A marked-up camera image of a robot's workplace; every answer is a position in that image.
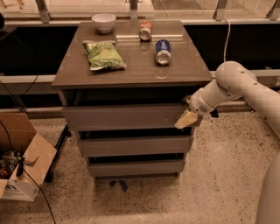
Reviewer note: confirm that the open cardboard box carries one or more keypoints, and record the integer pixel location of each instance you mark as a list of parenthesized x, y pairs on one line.
[(25, 158)]

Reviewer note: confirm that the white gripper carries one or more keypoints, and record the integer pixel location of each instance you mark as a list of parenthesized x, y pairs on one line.
[(199, 103)]

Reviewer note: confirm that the black stand leg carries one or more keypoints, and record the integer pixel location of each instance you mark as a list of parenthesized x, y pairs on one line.
[(64, 134)]

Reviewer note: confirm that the green chip bag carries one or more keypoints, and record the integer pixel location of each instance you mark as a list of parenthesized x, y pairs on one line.
[(103, 55)]

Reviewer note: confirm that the grey bottom drawer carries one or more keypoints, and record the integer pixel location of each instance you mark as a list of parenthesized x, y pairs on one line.
[(136, 168)]

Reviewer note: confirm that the blue soda can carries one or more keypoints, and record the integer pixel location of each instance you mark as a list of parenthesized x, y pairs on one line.
[(163, 52)]

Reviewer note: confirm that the grey drawer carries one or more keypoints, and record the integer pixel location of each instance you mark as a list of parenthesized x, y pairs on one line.
[(110, 147), (136, 168), (123, 117)]

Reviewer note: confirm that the grey top drawer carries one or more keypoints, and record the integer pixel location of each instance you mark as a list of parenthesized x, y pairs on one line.
[(123, 117)]

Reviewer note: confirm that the blue tape cross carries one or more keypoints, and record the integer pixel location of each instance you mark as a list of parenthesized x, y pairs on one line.
[(121, 183)]

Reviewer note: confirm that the grey drawer cabinet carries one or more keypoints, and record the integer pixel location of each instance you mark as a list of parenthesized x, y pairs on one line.
[(143, 81)]

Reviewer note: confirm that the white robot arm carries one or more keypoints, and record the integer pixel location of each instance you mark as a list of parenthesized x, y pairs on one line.
[(233, 80)]

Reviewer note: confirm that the grey middle drawer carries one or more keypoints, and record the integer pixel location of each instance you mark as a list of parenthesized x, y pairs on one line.
[(110, 147)]

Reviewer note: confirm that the white ceramic bowl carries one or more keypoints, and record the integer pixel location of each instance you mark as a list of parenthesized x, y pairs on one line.
[(104, 22)]

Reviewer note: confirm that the red soda can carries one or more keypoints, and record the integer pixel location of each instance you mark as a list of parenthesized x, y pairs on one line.
[(145, 31)]

